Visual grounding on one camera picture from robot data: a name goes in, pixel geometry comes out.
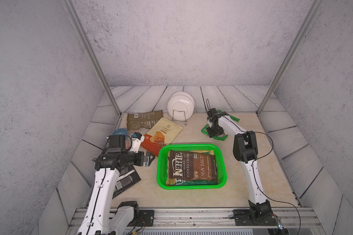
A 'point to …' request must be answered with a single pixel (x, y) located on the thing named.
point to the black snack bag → (128, 176)
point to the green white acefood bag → (220, 136)
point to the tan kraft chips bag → (211, 152)
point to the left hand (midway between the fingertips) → (148, 154)
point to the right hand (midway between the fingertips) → (214, 133)
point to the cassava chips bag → (162, 133)
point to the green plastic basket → (162, 161)
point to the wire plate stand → (185, 121)
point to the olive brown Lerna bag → (145, 120)
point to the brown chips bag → (192, 166)
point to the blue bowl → (120, 131)
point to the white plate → (181, 106)
